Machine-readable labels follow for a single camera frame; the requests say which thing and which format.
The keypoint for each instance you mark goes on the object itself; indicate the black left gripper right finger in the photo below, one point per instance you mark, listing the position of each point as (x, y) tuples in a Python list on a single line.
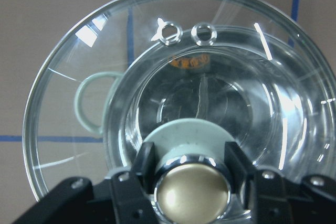
[(271, 198)]

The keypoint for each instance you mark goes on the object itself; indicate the glass pot lid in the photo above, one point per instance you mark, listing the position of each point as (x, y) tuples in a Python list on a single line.
[(56, 146)]

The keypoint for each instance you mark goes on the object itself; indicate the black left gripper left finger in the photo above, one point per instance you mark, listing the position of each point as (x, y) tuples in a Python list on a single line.
[(119, 198)]

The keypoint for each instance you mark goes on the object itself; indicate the pale green cooking pot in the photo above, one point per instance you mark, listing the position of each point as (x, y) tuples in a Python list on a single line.
[(193, 91)]

